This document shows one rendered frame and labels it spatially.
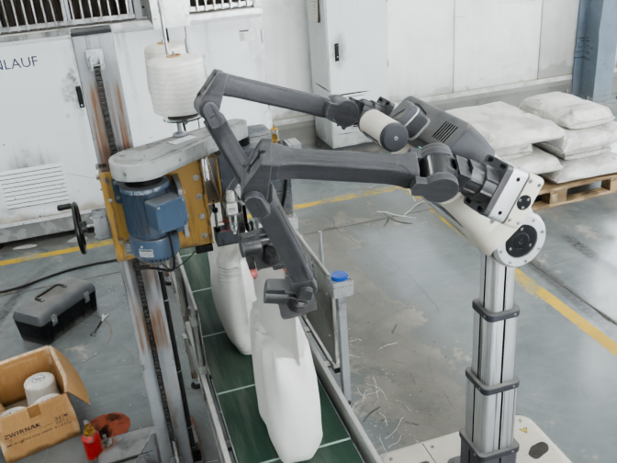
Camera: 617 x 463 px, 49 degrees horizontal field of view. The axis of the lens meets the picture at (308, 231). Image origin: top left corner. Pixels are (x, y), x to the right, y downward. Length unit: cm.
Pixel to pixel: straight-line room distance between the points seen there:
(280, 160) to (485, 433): 125
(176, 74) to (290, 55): 455
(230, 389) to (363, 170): 152
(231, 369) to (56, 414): 83
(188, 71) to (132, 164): 31
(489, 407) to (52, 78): 367
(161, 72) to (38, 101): 303
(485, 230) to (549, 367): 184
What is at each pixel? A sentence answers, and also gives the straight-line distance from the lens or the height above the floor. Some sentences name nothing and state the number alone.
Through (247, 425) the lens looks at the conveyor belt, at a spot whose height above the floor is 38.
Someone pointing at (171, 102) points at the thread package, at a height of 157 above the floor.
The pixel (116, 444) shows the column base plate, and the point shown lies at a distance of 318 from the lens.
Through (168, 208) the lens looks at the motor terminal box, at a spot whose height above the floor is 128.
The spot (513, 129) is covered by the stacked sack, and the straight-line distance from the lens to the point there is 486.
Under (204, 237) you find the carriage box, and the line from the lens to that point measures 234.
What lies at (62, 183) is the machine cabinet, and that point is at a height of 43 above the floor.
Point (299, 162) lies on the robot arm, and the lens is 136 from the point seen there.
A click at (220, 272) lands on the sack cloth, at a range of 274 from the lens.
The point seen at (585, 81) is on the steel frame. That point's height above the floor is 20.
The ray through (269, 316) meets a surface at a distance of 213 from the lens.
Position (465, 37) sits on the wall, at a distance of 718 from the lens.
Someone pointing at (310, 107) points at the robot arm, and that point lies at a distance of 191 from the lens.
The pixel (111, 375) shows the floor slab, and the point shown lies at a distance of 363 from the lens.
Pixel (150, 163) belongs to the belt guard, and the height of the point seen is 142.
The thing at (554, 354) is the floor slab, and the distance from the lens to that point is 357.
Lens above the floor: 203
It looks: 25 degrees down
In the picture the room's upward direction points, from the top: 5 degrees counter-clockwise
